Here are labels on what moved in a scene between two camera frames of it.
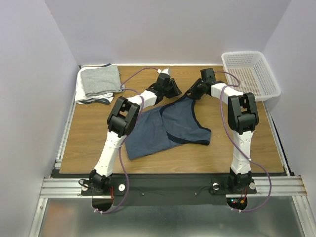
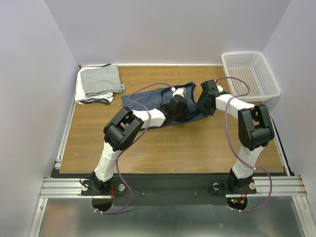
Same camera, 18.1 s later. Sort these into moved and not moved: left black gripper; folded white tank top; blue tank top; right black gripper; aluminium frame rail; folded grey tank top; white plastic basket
Moved: left black gripper; blue tank top; right black gripper
Not moved: folded grey tank top; folded white tank top; white plastic basket; aluminium frame rail
